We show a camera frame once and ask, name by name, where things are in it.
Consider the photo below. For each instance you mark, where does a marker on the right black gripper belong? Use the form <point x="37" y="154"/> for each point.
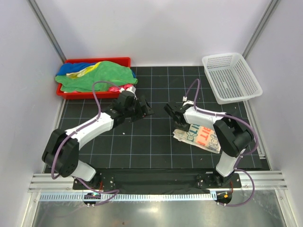
<point x="186" y="128"/>

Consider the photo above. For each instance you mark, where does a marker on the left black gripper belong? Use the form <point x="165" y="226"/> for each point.
<point x="140" y="114"/>

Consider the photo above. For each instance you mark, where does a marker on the printed rabbit towel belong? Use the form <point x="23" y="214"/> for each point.
<point x="199" y="136"/>

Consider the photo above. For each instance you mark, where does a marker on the green towel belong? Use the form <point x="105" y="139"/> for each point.
<point x="107" y="74"/>

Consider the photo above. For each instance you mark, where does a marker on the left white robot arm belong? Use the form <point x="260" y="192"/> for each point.
<point x="61" y="153"/>

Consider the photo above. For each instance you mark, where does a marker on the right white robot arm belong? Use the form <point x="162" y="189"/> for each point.
<point x="236" y="137"/>

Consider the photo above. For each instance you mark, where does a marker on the black grid mat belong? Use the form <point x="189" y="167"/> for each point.
<point x="149" y="142"/>

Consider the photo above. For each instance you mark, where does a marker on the white perforated basket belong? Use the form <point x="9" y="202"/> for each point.
<point x="230" y="78"/>

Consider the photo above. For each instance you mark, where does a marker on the yellow white towel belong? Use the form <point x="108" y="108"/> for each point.
<point x="82" y="72"/>

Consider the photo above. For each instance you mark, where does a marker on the blue towel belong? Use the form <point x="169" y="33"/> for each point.
<point x="72" y="67"/>

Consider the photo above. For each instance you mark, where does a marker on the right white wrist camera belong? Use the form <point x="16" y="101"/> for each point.
<point x="186" y="103"/>

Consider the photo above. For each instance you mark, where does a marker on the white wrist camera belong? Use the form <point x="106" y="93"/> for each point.
<point x="131" y="89"/>
<point x="186" y="103"/>

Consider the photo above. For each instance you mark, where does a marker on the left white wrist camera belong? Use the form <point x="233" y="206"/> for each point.
<point x="131" y="89"/>

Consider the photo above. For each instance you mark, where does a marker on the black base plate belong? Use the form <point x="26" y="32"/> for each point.
<point x="163" y="181"/>

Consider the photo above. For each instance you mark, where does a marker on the slotted cable duct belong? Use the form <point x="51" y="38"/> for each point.
<point x="92" y="196"/>

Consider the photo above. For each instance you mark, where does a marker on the aluminium frame rail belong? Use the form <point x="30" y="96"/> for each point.
<point x="263" y="180"/>

